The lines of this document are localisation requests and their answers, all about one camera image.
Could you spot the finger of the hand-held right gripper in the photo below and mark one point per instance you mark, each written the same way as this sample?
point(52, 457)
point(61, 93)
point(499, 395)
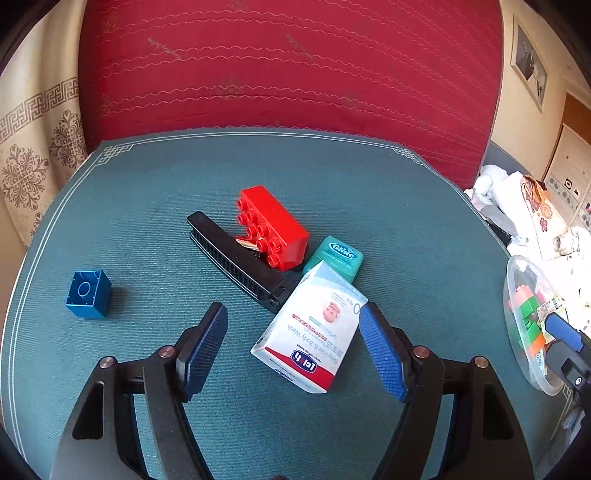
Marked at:
point(561, 330)

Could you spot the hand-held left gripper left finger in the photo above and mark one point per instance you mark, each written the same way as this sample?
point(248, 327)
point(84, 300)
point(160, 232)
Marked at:
point(203, 350)

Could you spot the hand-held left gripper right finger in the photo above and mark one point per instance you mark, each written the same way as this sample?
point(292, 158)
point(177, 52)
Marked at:
point(381, 355)

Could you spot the pink and green toy block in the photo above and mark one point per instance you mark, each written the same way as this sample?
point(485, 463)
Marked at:
point(524, 300)

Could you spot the clear plastic container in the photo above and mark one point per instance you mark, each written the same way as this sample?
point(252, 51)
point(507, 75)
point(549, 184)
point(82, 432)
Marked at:
point(521, 272)

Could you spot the white carton with red band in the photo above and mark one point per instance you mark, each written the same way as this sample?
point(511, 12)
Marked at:
point(309, 337)

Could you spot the black folding comb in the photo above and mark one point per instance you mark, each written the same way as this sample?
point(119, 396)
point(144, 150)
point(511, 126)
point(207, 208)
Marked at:
point(240, 263)

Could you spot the teal dental floss case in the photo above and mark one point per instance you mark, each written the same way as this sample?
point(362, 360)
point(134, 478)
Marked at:
point(337, 256)

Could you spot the small red orange packet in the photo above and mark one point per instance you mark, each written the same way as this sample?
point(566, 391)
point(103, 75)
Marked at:
point(247, 243)

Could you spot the blue toy building block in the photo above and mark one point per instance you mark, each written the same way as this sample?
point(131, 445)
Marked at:
point(87, 295)

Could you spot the red toy building block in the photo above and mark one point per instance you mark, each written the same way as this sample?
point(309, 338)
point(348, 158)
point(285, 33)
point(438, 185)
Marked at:
point(272, 221)

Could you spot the teal desktop mat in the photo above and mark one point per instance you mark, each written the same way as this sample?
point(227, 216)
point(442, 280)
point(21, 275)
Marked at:
point(152, 184)

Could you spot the dark grey cloth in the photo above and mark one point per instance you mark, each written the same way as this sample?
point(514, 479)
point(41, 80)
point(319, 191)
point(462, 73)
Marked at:
point(501, 226)

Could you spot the floral printed cloth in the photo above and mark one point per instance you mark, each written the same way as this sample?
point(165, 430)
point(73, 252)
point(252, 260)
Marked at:
point(542, 207)

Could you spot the white crumpled cloth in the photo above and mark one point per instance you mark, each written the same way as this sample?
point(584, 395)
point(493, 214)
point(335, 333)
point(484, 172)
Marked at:
point(491, 189)

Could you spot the wooden cabinet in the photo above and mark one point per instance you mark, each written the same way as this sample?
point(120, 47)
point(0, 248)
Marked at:
point(570, 157)

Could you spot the grey blue seat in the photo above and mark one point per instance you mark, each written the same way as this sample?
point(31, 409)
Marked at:
point(501, 157)

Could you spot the beige patterned curtain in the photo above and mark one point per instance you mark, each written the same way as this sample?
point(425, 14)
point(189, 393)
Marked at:
point(32, 147)

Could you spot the red quilted cushion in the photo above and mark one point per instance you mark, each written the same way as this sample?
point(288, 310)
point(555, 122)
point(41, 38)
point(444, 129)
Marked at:
point(286, 64)

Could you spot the framed wall picture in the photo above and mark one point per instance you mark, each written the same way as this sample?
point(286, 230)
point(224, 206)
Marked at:
point(528, 60)

